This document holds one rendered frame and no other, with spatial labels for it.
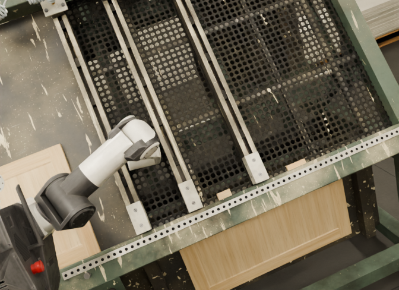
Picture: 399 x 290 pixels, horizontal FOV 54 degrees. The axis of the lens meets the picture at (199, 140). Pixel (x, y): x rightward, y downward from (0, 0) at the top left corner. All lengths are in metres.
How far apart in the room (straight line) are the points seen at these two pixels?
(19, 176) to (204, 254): 0.93
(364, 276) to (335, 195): 0.42
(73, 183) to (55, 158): 0.57
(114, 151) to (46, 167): 0.64
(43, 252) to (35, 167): 0.64
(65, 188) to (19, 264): 0.24
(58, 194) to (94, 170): 0.12
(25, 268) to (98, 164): 0.33
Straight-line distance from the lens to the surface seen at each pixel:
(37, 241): 1.20
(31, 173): 1.80
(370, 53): 2.01
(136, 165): 1.48
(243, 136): 1.70
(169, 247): 1.67
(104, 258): 1.69
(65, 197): 1.22
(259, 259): 2.18
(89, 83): 1.76
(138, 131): 1.23
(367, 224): 2.35
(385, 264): 2.31
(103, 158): 1.19
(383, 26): 5.92
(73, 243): 1.75
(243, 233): 2.04
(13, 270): 1.16
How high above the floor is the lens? 1.83
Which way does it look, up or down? 24 degrees down
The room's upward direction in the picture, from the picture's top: 19 degrees counter-clockwise
